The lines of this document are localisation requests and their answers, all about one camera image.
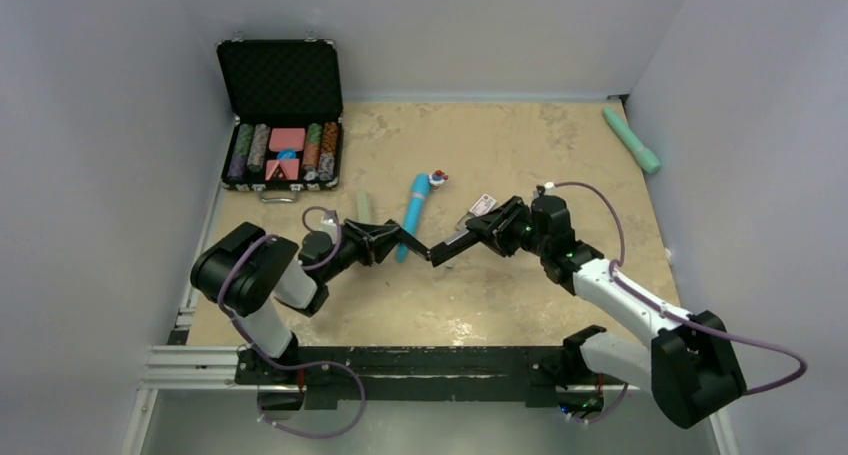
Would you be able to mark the staple box with red label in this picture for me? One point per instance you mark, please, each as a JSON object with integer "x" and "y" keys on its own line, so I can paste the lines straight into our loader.
{"x": 484, "y": 204}

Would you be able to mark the blue cylindrical tube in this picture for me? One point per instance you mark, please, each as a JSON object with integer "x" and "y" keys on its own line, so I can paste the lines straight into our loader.
{"x": 418, "y": 194}

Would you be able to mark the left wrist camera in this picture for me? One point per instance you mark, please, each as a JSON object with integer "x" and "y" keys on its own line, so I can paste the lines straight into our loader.
{"x": 329, "y": 225}

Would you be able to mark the small colourful figurine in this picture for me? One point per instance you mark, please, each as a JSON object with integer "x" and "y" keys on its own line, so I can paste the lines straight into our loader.
{"x": 437, "y": 179}

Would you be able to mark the grey-green stapler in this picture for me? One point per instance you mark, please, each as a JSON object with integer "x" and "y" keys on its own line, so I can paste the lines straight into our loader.
{"x": 363, "y": 207}

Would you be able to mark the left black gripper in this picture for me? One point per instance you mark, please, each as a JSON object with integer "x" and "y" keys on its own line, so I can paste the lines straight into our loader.
{"x": 372, "y": 241}

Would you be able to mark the black poker chip case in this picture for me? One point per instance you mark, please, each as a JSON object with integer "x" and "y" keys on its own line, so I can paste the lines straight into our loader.
{"x": 284, "y": 83}

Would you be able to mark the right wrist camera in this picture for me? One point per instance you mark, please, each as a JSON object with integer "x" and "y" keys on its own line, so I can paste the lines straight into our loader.
{"x": 542, "y": 189}

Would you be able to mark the mint green tube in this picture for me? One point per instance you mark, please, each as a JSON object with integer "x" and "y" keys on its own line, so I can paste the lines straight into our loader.
{"x": 644, "y": 157}

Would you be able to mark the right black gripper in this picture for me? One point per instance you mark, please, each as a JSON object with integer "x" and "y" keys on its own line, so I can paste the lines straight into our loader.
{"x": 494, "y": 229}

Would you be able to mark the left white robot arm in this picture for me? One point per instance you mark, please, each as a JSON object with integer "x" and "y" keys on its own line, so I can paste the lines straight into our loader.
{"x": 249, "y": 271}

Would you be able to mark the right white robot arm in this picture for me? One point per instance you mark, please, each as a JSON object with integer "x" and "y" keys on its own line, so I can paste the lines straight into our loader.
{"x": 683, "y": 360}

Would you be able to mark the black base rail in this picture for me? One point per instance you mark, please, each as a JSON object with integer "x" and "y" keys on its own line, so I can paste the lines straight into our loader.
{"x": 535, "y": 376}

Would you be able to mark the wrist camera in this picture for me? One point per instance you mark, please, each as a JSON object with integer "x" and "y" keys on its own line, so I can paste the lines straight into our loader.
{"x": 542, "y": 189}
{"x": 329, "y": 225}

